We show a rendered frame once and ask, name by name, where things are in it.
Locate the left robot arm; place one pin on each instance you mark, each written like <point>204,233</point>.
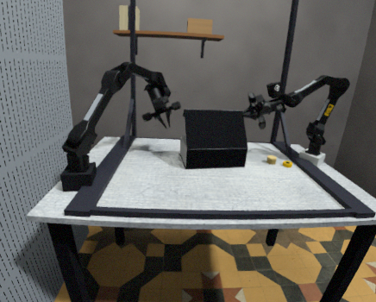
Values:
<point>315,130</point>

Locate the yellow roll of tape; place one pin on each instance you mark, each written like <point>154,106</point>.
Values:
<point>287,164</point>

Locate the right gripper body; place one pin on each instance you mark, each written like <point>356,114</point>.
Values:
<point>160,110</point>

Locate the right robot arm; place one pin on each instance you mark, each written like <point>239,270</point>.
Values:
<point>83,134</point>

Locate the tan round tin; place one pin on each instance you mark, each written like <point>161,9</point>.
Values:
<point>271,159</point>

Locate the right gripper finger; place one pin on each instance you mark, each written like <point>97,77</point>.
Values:
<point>160,119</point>
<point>168,117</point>

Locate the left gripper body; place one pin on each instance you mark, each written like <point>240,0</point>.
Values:
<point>261,118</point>

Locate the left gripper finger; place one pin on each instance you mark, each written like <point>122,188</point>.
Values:
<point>250,107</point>
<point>249,115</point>

